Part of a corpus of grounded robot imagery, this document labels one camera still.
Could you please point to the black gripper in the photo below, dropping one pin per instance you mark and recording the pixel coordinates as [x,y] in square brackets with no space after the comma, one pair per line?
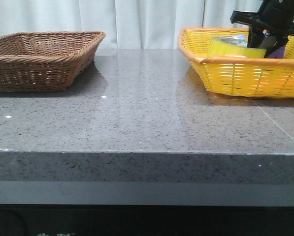
[275,16]

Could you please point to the yellow packing tape roll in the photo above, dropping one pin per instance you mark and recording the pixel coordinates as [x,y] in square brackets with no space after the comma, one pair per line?
[225,46]

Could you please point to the purple foam block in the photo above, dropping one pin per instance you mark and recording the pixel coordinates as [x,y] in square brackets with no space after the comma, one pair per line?
[273,44]

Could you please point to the small labelled spice jar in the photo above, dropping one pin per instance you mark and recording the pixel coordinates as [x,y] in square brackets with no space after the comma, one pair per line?
[239,37]

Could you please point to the yellow woven basket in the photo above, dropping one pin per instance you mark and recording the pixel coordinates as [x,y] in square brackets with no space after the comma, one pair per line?
[237,76]

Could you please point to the white curtain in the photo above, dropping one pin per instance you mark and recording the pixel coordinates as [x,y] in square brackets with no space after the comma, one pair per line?
[128,24]

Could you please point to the brown wicker basket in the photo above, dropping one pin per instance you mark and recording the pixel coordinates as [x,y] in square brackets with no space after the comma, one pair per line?
[47,60]

